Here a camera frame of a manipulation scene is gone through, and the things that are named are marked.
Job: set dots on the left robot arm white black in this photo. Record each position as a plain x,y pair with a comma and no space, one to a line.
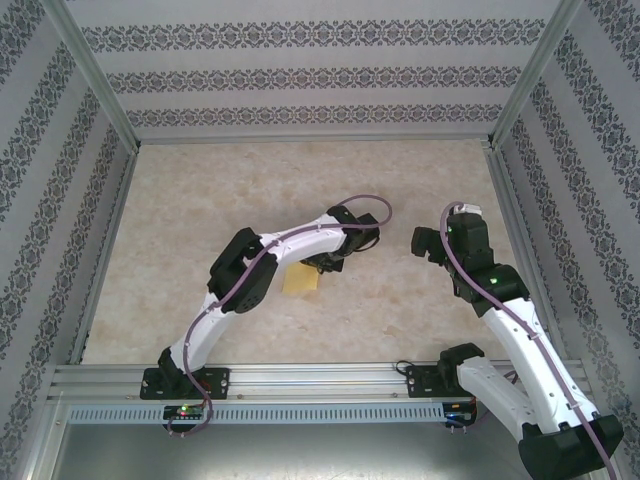
310,240

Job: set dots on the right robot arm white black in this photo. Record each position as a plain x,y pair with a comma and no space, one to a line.
525,340

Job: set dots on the grey sheet metal panel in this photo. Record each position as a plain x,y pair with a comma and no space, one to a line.
320,455

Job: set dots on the aluminium side rail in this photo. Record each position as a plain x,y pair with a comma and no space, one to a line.
526,250
109,250

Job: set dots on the aluminium mounting rail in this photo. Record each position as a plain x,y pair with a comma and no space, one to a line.
320,380

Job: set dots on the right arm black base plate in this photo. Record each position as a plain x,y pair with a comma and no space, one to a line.
420,382

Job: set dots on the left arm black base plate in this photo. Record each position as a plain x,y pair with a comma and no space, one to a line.
220,382

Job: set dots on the aluminium frame post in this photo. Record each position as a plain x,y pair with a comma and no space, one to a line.
97,75
534,75

